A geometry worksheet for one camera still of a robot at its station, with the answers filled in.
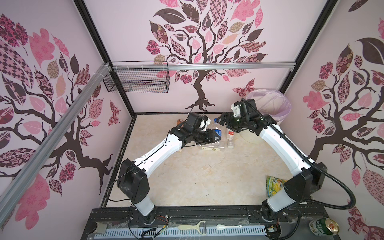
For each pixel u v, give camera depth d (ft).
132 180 1.40
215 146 2.97
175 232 2.29
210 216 2.46
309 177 1.35
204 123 2.12
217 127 2.49
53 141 1.73
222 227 2.33
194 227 2.29
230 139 3.33
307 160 1.42
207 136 2.23
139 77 3.11
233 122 2.24
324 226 2.04
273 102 3.19
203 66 3.08
